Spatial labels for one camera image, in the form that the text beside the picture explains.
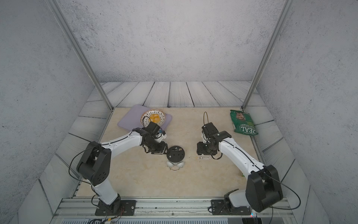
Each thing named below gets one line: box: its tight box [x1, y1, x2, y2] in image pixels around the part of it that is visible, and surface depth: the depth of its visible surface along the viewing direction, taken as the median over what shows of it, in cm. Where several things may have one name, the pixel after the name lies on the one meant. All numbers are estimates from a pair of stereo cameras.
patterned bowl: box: [140, 108, 167, 128], surface depth 116 cm
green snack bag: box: [230, 109, 259, 136], surface depth 109 cm
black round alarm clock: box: [166, 145, 186, 172], surface depth 88 cm
